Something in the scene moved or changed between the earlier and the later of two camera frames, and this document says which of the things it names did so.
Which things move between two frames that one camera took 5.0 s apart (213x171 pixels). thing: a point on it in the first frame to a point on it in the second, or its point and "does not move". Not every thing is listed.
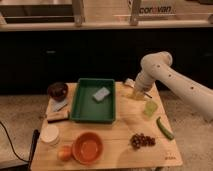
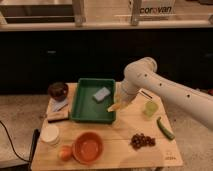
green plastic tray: (94, 101) does not move
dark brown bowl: (57, 91) does not move
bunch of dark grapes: (140, 140) does not move
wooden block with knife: (58, 111) does not move
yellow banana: (135, 96) to (116, 107)
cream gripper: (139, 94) to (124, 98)
